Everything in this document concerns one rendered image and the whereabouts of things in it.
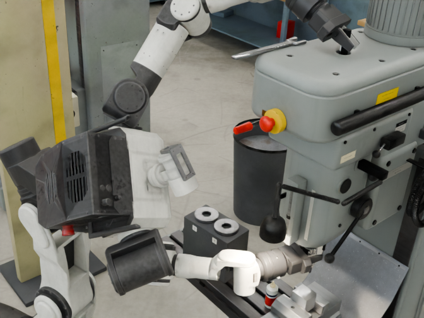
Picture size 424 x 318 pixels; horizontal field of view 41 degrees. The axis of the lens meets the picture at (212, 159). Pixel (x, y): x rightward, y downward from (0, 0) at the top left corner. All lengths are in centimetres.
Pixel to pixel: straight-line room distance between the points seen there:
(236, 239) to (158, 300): 143
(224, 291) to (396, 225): 64
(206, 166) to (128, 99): 319
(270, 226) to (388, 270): 72
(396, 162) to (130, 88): 78
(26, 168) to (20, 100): 133
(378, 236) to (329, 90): 93
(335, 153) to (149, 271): 54
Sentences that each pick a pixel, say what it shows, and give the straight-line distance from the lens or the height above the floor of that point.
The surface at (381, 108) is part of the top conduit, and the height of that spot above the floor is 180.
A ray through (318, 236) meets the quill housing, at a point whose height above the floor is 139.
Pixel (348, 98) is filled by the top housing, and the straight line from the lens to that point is 134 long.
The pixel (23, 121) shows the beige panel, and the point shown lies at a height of 104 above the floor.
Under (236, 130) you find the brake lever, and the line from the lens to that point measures 144.
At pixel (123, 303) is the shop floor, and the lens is 337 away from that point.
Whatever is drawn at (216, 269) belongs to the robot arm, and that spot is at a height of 125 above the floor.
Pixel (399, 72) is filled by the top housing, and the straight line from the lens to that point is 149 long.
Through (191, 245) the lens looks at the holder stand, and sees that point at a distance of 214.
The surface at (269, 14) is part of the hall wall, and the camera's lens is 762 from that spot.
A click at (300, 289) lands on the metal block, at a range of 191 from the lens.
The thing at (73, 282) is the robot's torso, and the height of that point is 111.
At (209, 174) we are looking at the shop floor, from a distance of 449.
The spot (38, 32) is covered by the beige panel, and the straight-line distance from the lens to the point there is 290.
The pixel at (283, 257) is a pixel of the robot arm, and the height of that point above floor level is 127.
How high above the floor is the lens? 236
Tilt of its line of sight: 30 degrees down
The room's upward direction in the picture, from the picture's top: 3 degrees clockwise
